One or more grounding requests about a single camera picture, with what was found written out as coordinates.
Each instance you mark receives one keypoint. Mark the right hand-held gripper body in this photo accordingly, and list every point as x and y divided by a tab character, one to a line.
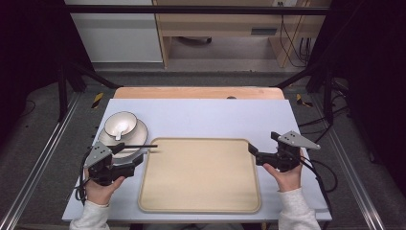
287	159

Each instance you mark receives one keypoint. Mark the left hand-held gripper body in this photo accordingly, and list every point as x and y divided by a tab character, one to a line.
99	156

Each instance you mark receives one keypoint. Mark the person's right hand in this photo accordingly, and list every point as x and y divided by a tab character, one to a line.
288	180

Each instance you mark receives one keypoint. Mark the person's left hand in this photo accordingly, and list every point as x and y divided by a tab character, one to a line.
100	193

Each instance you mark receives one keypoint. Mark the white plate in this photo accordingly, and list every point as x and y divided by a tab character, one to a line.
139	135

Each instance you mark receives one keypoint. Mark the white spoon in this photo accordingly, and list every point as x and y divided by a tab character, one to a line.
119	131

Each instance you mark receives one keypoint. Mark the white bowl with dark rim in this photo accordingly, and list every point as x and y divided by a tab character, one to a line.
124	120

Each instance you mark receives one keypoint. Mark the yellow black tape strip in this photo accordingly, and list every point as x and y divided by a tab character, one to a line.
97	100
301	101

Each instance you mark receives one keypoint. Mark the pale grey board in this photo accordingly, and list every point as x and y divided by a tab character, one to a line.
204	118

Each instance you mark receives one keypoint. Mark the beige tray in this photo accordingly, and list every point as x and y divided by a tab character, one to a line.
199	175

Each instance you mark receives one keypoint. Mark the black metal stand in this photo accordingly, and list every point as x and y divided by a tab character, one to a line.
63	92
328	96

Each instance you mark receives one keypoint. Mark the wooden table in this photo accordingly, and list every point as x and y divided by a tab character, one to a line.
191	93

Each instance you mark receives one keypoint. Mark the white cabinet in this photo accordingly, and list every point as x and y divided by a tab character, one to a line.
118	38

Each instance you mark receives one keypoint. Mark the dark curtain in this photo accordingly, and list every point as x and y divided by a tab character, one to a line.
28	48
373	64

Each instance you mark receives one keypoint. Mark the wooden desk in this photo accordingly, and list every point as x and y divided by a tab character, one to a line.
220	24

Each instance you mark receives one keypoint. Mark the aluminium rail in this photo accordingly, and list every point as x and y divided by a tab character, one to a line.
38	163
354	172

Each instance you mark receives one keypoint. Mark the black horizontal frame bar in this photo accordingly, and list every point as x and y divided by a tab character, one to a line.
191	9

